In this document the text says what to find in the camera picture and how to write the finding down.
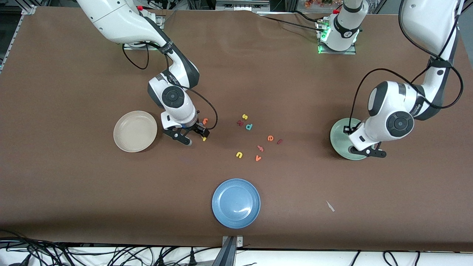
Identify pale green plate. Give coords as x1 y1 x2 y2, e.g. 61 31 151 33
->
330 117 370 161

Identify beige brown plate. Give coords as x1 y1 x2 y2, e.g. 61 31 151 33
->
113 110 158 153

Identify blue plate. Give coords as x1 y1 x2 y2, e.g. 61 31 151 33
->
212 178 261 229

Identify dark metal beam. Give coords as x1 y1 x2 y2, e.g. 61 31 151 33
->
211 236 237 266

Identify orange artificial flowers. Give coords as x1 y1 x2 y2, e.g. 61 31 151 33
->
304 0 342 8

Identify grey metal box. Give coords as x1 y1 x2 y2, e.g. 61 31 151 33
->
215 0 270 11

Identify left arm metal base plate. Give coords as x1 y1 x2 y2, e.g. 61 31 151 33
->
317 20 357 55

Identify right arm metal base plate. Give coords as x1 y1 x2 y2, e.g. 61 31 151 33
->
123 15 165 50

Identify aluminium frame corner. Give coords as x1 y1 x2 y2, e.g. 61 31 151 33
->
0 4 37 72

